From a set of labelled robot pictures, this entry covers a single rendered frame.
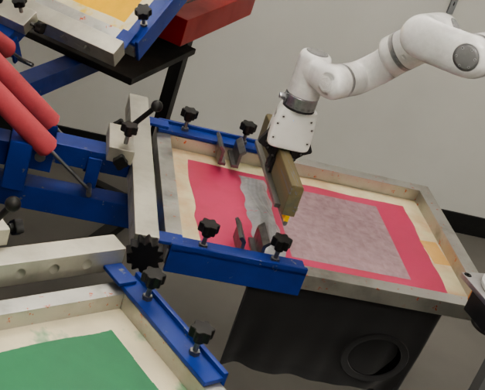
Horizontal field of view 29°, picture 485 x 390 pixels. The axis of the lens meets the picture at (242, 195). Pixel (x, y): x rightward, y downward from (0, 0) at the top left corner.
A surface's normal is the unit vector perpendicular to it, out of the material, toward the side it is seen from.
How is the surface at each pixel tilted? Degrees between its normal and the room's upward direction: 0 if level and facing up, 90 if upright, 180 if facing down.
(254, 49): 90
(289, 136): 88
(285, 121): 88
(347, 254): 0
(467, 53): 83
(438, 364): 0
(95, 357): 0
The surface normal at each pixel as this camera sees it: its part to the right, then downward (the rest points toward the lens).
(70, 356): 0.29, -0.84
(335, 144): 0.12, 0.50
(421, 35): -0.65, 0.10
